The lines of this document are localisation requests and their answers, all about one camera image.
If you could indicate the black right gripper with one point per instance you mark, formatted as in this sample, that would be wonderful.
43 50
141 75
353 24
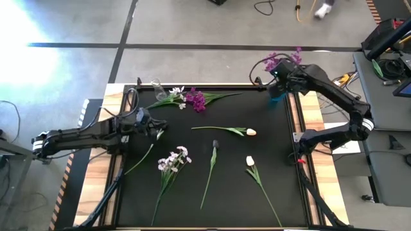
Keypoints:
293 83

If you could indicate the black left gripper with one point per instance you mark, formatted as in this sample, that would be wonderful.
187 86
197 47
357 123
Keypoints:
149 127

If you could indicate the blue glass vase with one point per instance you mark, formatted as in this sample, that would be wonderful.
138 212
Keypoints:
280 98

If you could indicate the purple artificial flower bunch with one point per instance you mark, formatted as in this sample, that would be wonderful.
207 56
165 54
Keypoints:
272 62
196 100

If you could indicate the white small-blossom flower bunch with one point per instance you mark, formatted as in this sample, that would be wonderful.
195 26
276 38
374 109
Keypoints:
176 91
173 160

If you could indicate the cream artificial tulip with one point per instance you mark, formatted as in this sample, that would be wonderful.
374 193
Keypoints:
251 131

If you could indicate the white artificial tulip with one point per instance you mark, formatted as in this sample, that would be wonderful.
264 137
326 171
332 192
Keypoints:
250 160

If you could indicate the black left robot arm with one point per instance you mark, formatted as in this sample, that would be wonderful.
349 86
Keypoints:
80 136

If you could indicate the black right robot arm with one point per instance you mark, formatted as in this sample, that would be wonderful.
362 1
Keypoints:
337 91

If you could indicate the clear glass vase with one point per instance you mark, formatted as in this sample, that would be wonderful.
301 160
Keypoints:
159 91

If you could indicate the small red clip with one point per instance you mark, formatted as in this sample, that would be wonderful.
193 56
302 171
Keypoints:
300 161

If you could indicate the person's shoe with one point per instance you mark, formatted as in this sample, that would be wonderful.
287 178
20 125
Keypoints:
322 11

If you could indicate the black floor mat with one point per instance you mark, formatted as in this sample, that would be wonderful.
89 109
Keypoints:
77 163

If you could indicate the black table mat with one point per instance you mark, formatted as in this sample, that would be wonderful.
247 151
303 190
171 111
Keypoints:
224 192

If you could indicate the white paper sheet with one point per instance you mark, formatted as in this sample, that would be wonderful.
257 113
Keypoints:
350 148

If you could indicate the green item on desk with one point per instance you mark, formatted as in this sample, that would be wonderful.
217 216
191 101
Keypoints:
377 68

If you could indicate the gray desk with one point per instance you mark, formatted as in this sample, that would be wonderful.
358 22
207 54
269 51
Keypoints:
391 176
379 106

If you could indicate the black floor object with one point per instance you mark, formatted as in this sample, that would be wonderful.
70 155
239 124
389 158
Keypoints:
217 2

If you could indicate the black and red toolbox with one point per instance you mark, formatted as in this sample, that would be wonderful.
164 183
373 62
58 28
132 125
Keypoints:
374 37

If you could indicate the black monitor pole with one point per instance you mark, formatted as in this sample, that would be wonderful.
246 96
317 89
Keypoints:
385 40

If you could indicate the orange black hazard tape strip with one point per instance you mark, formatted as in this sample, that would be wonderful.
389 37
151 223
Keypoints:
372 9
62 192

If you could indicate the desk monitor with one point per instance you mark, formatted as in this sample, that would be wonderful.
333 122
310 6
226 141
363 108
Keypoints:
404 90

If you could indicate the black caster wheel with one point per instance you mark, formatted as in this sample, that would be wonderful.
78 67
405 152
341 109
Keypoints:
367 198

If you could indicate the gray metal cart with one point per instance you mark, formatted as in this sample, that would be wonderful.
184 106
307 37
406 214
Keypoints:
19 154

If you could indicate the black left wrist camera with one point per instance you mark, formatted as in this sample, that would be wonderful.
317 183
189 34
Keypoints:
143 115

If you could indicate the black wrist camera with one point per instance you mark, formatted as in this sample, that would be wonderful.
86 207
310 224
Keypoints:
143 115
282 69

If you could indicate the black frame post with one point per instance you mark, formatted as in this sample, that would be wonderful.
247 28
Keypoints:
257 81
139 82

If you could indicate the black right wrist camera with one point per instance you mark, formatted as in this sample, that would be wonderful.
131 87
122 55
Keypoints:
282 69

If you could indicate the black aluminium table frame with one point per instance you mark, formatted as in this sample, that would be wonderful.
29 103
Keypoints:
224 87

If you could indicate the black diagonal frame strut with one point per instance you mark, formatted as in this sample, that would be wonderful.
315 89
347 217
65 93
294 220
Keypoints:
321 202
106 199

